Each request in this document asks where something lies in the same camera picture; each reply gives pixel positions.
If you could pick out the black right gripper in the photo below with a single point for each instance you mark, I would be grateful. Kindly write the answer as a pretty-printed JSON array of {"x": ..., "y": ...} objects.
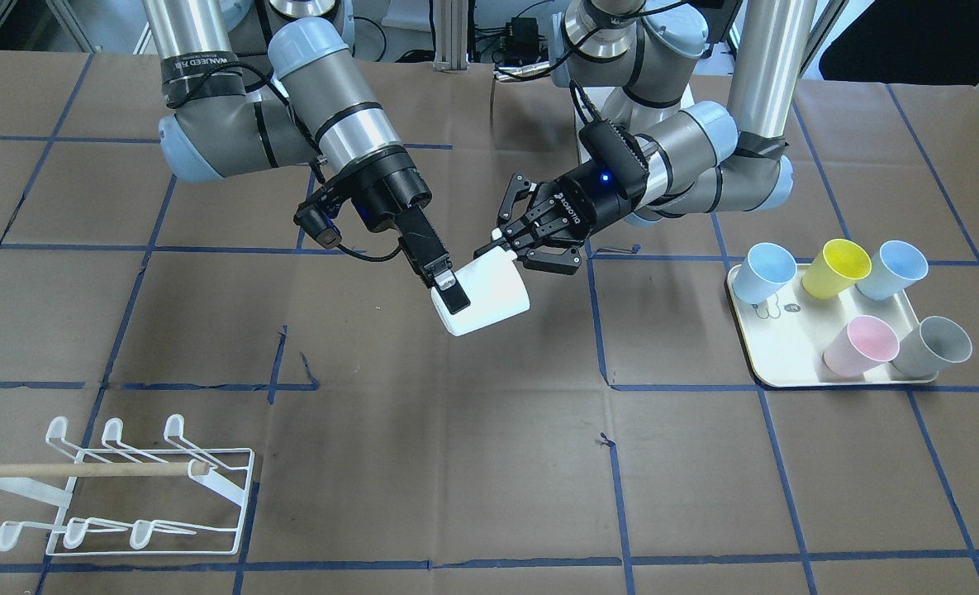
[{"x": 396, "y": 192}]

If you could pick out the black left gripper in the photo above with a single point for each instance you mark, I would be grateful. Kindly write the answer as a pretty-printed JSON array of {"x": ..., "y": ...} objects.
[{"x": 586, "y": 197}]

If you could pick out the white ikea cup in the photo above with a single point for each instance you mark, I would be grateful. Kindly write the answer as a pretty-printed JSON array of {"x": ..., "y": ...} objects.
[{"x": 495, "y": 291}]

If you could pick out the light blue cup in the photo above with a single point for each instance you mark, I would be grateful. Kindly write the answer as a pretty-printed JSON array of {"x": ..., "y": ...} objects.
[{"x": 767, "y": 268}]

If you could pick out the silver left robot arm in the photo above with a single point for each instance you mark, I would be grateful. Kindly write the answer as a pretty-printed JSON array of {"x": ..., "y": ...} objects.
[{"x": 627, "y": 65}]

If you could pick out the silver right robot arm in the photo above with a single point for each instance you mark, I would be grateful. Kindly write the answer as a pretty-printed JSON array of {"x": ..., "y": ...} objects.
[{"x": 230, "y": 118}]

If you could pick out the yellow cup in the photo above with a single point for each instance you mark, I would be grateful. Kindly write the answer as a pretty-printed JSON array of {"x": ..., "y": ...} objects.
[{"x": 840, "y": 264}]

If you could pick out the pink cup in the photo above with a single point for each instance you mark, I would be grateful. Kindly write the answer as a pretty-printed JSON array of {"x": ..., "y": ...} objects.
[{"x": 864, "y": 343}]

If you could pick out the pale blue cup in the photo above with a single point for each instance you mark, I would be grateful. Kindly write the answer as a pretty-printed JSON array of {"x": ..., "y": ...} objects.
[{"x": 896, "y": 266}]

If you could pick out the grey cup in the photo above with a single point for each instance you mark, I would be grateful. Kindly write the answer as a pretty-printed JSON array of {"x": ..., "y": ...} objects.
[{"x": 937, "y": 343}]

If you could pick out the cream bunny tray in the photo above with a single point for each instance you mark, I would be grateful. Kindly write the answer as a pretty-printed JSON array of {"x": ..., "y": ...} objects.
[{"x": 784, "y": 337}]

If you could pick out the white wire cup rack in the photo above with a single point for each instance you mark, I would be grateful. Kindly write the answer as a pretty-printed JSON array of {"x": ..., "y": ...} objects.
[{"x": 113, "y": 499}]

